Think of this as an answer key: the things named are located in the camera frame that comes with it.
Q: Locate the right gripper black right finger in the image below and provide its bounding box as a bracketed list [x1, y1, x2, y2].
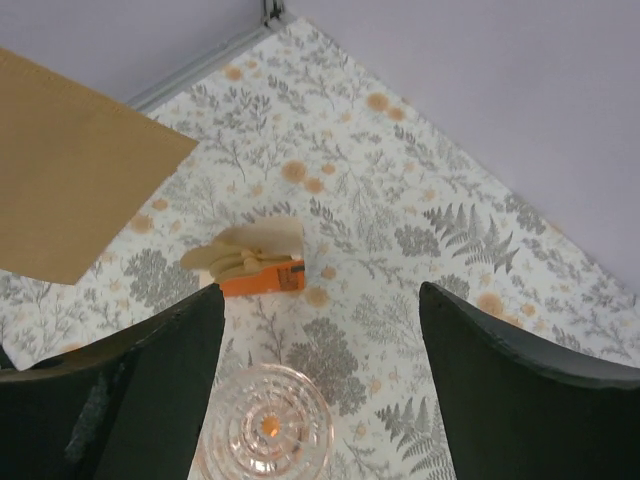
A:
[419, 282, 639, 480]

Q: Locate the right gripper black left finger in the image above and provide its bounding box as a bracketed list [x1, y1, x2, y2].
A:
[1, 284, 225, 479]

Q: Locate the clear glass dripper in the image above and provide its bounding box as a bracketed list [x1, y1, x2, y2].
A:
[193, 364, 334, 480]

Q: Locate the orange coffee filter box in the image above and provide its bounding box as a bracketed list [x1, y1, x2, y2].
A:
[180, 216, 306, 298]

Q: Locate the brown paper coffee filter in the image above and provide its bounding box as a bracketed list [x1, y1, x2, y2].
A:
[1, 49, 197, 285]

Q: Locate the orange glass carafe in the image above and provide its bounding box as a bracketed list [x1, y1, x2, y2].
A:
[260, 415, 281, 438]

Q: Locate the floral patterned tablecloth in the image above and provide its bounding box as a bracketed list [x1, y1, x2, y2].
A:
[1, 20, 639, 479]

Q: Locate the aluminium frame rail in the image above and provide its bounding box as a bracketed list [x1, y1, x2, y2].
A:
[125, 0, 295, 113]

